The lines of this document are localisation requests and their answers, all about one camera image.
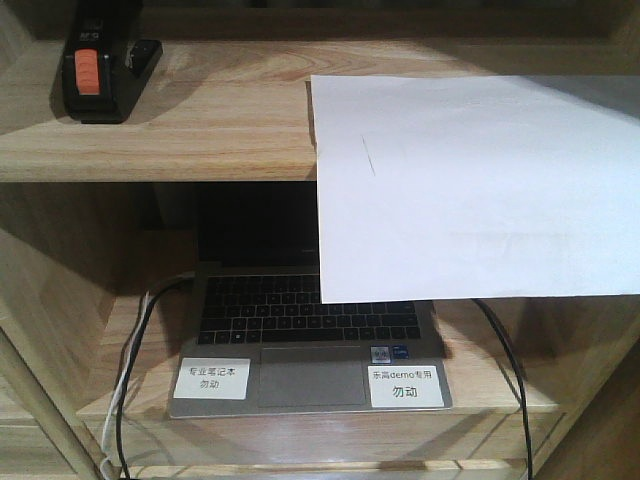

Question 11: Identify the white label left on laptop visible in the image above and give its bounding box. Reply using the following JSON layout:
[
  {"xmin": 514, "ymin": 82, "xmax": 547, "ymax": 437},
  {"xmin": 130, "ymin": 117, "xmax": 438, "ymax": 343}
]
[{"xmin": 173, "ymin": 358, "xmax": 251, "ymax": 400}]

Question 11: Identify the black cable right of laptop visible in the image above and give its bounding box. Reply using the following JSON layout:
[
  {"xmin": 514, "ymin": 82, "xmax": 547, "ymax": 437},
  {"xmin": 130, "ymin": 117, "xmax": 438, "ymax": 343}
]
[{"xmin": 473, "ymin": 298, "xmax": 535, "ymax": 480}]

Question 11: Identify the white label on laptop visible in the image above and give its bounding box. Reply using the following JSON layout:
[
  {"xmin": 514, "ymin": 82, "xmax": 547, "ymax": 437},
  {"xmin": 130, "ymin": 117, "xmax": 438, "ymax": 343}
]
[
  {"xmin": 368, "ymin": 365, "xmax": 448, "ymax": 408},
  {"xmin": 173, "ymin": 358, "xmax": 251, "ymax": 400}
]

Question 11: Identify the white paper sheet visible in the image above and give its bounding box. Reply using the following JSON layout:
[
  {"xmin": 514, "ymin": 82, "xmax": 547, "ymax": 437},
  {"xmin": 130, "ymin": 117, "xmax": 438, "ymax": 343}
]
[{"xmin": 311, "ymin": 75, "xmax": 639, "ymax": 303}]

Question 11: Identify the black cable left of laptop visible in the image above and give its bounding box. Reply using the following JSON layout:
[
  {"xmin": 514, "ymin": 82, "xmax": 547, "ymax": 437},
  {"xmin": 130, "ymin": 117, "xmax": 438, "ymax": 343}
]
[{"xmin": 115, "ymin": 280, "xmax": 194, "ymax": 480}]

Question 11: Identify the black stapler with orange button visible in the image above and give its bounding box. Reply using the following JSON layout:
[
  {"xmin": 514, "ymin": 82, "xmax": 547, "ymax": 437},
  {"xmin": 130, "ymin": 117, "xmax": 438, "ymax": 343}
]
[{"xmin": 61, "ymin": 1, "xmax": 163, "ymax": 124}]

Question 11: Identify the white cable left of laptop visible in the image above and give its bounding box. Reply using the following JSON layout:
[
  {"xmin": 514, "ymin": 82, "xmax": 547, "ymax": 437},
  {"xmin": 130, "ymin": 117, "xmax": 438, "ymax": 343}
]
[{"xmin": 100, "ymin": 271, "xmax": 196, "ymax": 480}]

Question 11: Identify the white label right on laptop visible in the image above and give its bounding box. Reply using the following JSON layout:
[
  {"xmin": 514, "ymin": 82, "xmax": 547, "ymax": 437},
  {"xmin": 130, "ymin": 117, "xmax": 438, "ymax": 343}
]
[{"xmin": 368, "ymin": 365, "xmax": 448, "ymax": 408}]

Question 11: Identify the black cable of laptop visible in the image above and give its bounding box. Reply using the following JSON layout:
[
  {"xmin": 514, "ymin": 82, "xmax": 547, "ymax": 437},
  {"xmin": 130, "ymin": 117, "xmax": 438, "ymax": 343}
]
[
  {"xmin": 473, "ymin": 298, "xmax": 535, "ymax": 480},
  {"xmin": 115, "ymin": 280, "xmax": 194, "ymax": 480}
]

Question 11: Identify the silver laptop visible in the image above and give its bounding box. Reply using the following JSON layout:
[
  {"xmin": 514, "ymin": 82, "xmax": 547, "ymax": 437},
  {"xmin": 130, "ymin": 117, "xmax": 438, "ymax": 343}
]
[{"xmin": 169, "ymin": 181, "xmax": 452, "ymax": 418}]

